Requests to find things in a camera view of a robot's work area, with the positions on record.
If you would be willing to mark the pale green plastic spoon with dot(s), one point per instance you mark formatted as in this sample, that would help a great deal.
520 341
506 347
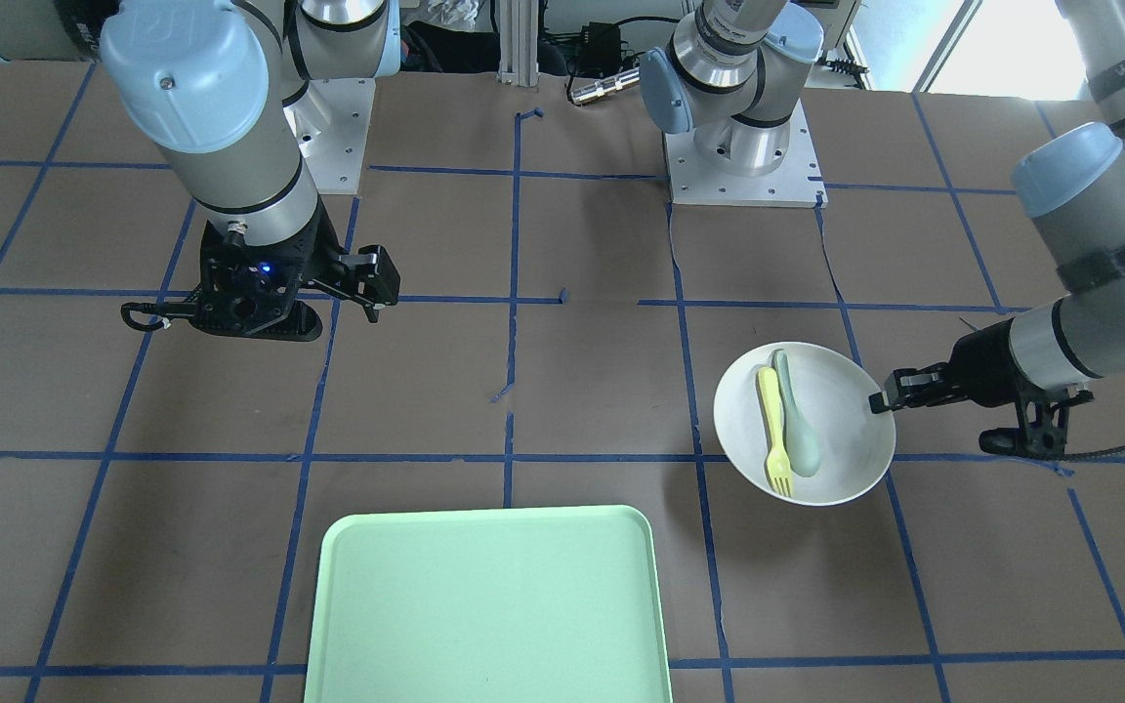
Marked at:
802 443

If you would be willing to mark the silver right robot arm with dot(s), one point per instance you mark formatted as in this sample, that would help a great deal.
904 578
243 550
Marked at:
227 90

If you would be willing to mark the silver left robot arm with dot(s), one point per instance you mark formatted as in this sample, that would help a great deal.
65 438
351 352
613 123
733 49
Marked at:
738 67

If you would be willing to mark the mint green tray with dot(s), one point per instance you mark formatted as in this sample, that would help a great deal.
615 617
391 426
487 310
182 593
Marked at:
552 604

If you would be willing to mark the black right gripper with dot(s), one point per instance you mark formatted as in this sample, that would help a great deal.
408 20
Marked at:
364 273

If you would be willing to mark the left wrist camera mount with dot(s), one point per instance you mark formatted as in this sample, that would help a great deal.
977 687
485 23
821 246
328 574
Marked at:
1042 430

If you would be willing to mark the aluminium frame post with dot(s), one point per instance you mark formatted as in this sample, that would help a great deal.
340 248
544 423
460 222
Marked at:
517 30

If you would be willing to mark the yellow plastic fork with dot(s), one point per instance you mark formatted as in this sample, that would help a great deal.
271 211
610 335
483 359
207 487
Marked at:
777 463

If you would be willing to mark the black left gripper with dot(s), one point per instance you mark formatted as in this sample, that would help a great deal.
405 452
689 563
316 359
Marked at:
980 366

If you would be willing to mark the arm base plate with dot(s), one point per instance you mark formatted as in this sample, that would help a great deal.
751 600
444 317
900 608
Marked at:
330 119
734 164

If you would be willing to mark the white round plate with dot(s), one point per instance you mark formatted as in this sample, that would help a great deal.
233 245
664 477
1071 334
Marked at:
832 393

